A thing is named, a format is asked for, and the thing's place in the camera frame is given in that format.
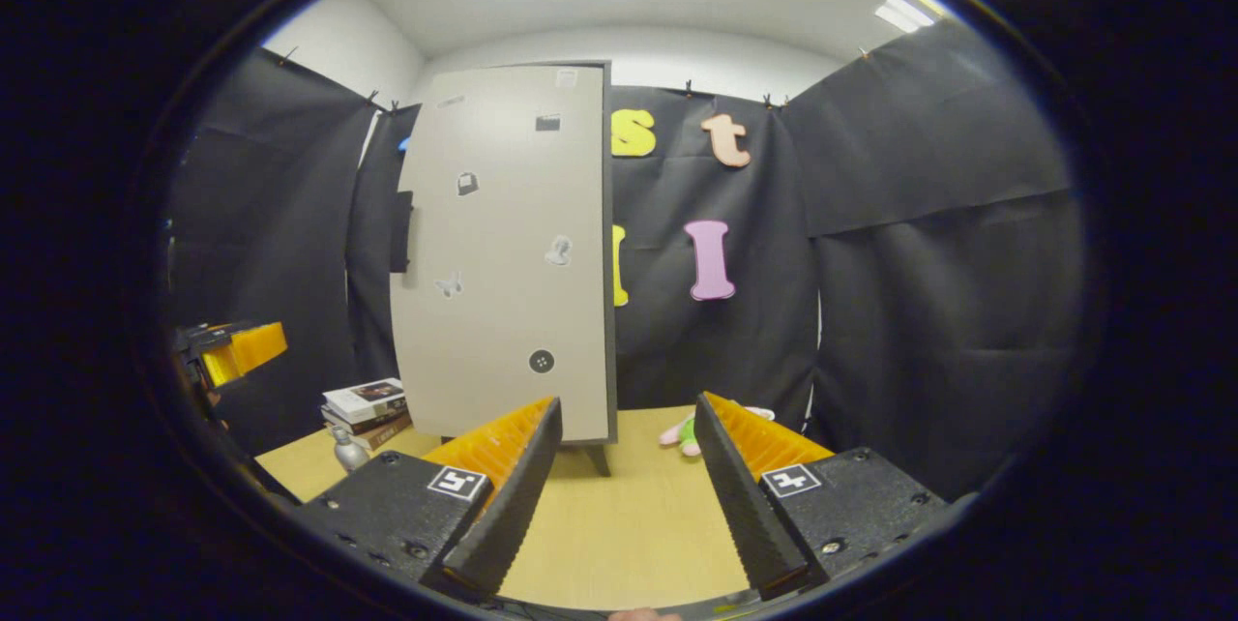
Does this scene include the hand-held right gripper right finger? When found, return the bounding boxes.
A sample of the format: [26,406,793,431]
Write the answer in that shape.
[693,391,954,601]

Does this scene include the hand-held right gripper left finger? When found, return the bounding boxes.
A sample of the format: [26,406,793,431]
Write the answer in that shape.
[295,396,564,601]

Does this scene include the silver bottle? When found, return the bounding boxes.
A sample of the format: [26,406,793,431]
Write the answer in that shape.
[332,425,371,475]

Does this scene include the black door handle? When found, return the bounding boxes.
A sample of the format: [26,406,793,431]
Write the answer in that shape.
[390,191,415,274]

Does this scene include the beige cabinet door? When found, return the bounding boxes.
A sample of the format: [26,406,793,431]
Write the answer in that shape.
[390,65,610,443]

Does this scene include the dark grey cabinet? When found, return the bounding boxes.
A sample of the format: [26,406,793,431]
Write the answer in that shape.
[390,58,621,478]

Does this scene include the green and pink plush toy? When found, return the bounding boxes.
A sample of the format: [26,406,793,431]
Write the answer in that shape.
[660,405,777,458]

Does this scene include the white cover book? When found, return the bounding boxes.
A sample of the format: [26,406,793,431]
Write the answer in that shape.
[322,377,407,424]

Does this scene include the black cover book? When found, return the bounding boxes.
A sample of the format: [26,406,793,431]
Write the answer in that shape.
[322,406,409,436]

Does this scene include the brown cover book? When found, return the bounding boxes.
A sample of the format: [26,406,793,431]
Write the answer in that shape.
[329,416,414,453]

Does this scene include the black backdrop cloth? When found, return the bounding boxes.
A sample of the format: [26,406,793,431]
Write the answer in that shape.
[164,21,1084,501]

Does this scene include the small ceiling light panel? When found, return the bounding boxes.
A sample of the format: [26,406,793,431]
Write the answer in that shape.
[875,0,937,34]

